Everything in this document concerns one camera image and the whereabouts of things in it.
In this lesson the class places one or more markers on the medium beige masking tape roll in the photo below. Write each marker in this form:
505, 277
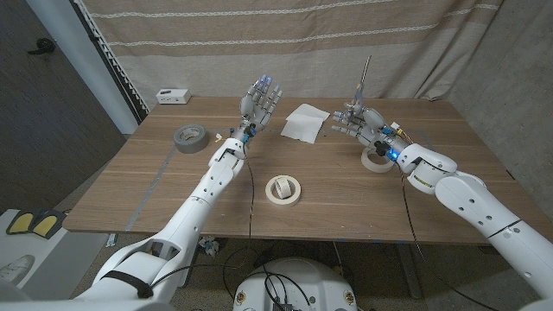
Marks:
371, 166

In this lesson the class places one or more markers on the beige striped curtain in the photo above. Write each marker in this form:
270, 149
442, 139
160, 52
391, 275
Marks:
281, 43

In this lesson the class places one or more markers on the white tissue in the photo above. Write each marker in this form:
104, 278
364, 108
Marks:
304, 123

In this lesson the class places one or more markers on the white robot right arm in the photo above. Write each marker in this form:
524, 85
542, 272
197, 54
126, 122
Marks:
475, 203

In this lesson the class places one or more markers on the grey duct tape roll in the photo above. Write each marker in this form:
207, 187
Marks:
186, 147

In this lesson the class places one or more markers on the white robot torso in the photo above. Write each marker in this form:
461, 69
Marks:
319, 281

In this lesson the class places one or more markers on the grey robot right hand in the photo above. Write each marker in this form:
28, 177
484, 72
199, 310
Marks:
373, 127

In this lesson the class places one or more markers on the small beige masking tape roll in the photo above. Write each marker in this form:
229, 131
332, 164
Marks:
286, 189

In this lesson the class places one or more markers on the white door frame post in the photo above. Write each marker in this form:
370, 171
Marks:
84, 56

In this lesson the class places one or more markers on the white shoe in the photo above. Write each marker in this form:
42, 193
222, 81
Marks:
17, 268

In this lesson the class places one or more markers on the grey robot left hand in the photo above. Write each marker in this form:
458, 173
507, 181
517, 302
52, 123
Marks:
257, 108

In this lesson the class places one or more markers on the white power strip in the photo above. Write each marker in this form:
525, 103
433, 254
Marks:
173, 96

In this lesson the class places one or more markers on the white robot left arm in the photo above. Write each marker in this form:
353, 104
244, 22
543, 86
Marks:
190, 216

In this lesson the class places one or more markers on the crumpled blue white wad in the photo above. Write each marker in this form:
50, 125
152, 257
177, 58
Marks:
209, 246

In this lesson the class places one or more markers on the white floor platform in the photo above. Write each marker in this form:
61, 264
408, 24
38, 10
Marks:
56, 255

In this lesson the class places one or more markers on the yellow black foot pedal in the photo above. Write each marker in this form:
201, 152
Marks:
21, 222
51, 222

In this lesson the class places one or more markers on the grey tape strip marking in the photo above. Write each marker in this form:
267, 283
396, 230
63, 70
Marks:
151, 190

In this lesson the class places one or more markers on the large beige masking tape roll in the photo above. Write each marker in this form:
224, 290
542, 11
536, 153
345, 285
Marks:
283, 202

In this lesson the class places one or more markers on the black white zigzag rail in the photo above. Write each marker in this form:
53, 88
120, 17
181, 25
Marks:
113, 65

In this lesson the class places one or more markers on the grey table leg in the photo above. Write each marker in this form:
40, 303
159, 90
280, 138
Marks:
408, 272

